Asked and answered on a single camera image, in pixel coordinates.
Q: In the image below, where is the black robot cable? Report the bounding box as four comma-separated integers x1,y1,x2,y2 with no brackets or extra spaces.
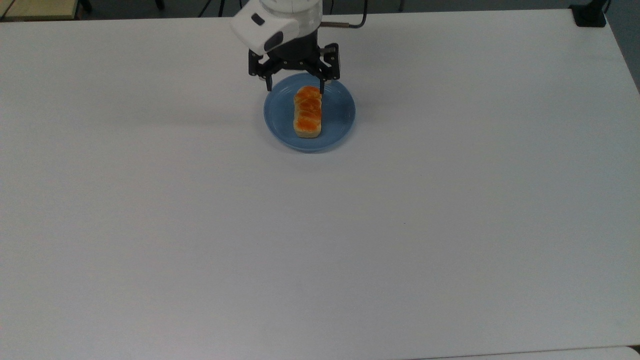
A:
320,0,369,30

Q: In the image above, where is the wooden desk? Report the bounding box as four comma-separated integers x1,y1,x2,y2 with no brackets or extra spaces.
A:
0,0,82,22

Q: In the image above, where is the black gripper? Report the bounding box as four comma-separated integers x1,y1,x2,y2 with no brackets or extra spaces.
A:
248,30,341,96

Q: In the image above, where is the orange glazed bread roll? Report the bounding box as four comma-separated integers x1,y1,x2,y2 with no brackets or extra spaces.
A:
293,85,323,139

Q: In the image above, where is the black clamp camera stand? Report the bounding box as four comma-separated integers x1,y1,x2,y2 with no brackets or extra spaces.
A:
569,0,610,29

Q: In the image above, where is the blue round plate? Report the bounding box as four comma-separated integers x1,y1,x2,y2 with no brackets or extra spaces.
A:
263,73,357,153

